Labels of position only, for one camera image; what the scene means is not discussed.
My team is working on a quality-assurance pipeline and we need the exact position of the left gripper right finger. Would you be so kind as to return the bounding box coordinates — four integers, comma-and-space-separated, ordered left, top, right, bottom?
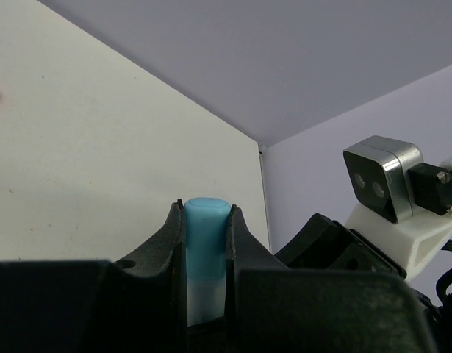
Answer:
225, 204, 284, 352

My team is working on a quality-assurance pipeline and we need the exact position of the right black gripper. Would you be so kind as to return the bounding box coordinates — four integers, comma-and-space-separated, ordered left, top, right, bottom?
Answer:
275, 213, 407, 283

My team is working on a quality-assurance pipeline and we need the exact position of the blue pen cap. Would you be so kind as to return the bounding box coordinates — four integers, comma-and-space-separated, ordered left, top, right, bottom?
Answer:
184, 197, 232, 281

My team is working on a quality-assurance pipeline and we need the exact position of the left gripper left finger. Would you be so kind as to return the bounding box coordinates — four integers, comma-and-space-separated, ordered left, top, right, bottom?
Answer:
115, 199, 187, 352

